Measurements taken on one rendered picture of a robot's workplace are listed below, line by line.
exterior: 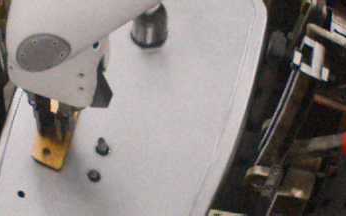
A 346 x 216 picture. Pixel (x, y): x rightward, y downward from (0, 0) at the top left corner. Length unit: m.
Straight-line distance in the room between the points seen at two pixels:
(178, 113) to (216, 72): 0.05
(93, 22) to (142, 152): 0.32
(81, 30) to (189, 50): 0.37
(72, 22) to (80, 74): 0.19
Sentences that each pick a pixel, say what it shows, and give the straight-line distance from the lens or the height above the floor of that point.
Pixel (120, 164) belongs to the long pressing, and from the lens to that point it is 0.91.
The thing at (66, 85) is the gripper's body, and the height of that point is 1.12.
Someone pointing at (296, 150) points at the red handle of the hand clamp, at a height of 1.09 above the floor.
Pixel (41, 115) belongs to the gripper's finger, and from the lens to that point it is 0.89.
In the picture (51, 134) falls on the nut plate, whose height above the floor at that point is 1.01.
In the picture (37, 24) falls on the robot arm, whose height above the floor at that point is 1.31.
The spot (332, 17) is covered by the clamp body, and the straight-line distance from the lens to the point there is 0.95.
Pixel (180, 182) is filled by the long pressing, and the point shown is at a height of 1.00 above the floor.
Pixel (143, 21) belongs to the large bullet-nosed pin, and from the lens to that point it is 0.95.
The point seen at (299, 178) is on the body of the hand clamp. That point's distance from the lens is 0.85.
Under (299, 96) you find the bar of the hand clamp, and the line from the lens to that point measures 0.74.
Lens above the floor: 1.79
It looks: 57 degrees down
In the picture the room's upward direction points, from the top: 4 degrees clockwise
